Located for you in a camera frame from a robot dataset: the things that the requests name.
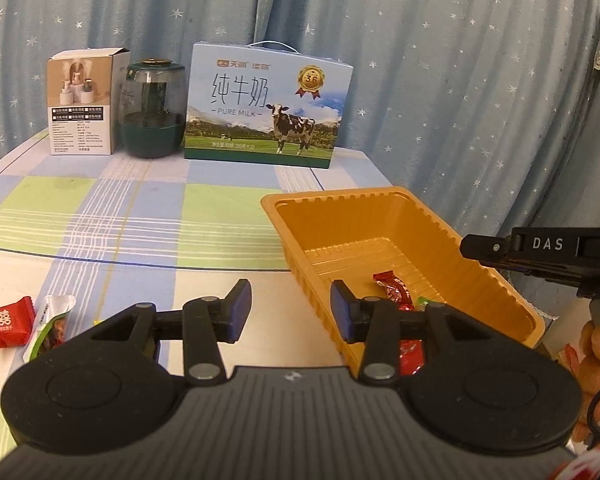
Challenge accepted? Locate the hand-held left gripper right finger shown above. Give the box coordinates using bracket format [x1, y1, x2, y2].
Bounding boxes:
[330, 279, 524, 384]

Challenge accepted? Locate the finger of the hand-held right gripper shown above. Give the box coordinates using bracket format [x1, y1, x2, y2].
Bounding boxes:
[459, 232, 515, 270]

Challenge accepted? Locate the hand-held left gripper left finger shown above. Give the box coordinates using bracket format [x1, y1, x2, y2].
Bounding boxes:
[61, 278, 254, 387]

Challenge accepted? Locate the red candy packet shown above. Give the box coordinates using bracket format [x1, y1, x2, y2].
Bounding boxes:
[373, 271, 415, 312]

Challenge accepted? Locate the orange plastic tray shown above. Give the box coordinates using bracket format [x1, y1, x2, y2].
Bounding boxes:
[261, 186, 546, 376]

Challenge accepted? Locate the white green snack pouch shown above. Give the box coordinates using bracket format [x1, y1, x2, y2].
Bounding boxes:
[24, 294, 77, 363]

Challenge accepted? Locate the red square snack packet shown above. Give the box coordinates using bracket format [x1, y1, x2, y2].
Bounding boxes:
[0, 296, 37, 357]

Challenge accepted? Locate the person's right hand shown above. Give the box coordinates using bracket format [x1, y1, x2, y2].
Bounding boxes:
[577, 319, 600, 448]

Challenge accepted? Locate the checked tablecloth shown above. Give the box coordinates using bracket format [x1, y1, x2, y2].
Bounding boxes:
[0, 127, 396, 463]

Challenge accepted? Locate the blue star curtain panel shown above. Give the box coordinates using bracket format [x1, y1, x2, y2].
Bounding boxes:
[0, 0, 281, 181]
[260, 0, 600, 251]

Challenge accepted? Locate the blue milk carton box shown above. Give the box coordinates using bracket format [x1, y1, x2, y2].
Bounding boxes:
[183, 40, 353, 170]

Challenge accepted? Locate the red white printed clothing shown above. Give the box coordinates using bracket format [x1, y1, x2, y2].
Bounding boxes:
[555, 452, 600, 480]

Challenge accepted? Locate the dark green glass jar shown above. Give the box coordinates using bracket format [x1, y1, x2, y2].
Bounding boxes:
[117, 57, 187, 159]

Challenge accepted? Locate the white product box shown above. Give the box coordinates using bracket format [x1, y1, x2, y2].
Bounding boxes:
[47, 47, 132, 157]

